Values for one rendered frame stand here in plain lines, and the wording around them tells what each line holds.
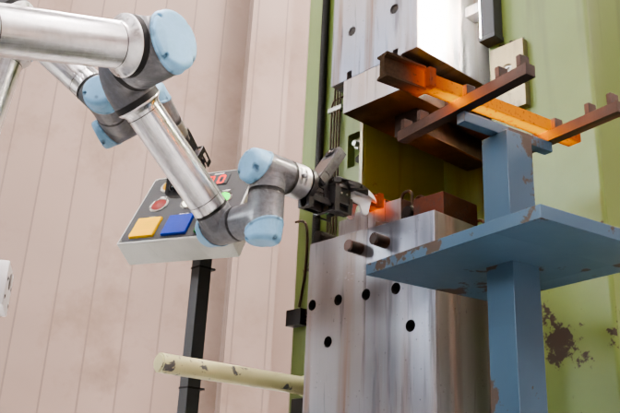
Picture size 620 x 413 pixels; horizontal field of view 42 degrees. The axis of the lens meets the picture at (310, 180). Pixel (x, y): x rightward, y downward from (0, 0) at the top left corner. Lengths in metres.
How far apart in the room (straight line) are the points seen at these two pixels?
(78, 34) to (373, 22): 0.93
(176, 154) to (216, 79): 4.30
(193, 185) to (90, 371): 3.65
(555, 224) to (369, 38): 1.06
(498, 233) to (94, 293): 4.30
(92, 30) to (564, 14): 1.04
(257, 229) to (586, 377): 0.68
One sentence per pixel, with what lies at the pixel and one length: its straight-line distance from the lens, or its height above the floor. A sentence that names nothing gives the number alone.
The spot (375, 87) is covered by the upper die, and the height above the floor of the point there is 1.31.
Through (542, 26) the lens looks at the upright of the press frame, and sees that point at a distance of 1.93.
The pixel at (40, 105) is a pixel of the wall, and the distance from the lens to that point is 5.72.
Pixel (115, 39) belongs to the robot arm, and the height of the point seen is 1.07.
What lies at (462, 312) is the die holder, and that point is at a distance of 1.67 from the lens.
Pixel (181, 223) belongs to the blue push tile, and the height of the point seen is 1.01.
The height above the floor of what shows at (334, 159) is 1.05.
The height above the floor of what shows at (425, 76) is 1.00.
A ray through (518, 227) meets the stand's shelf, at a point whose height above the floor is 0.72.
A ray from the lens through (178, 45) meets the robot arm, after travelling 1.49.
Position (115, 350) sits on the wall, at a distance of 5.24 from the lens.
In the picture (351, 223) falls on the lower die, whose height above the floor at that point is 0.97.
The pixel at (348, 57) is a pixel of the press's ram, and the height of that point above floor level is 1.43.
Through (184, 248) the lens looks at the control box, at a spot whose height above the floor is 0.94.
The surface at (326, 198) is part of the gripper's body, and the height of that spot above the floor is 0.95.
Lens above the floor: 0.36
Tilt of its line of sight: 21 degrees up
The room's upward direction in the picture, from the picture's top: 3 degrees clockwise
